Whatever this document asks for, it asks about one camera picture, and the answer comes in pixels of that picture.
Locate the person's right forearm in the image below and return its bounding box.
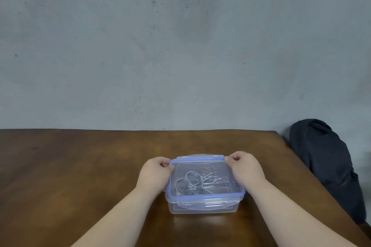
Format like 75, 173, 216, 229
248, 179, 359, 247

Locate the clear blue-rimmed lid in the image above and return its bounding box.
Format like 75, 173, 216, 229
164, 154, 247, 203

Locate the person's right hand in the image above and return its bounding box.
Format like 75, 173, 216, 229
224, 151, 268, 195

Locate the black bag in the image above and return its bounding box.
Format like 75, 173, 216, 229
289, 118, 368, 225

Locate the person's left forearm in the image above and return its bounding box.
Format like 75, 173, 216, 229
70, 186, 163, 247

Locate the clear plastic container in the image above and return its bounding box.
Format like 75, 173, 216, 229
166, 156, 242, 215

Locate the person's left hand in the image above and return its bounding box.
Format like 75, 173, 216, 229
135, 157, 175, 199

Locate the silver metal ring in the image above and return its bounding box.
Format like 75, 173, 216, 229
174, 168, 237, 197

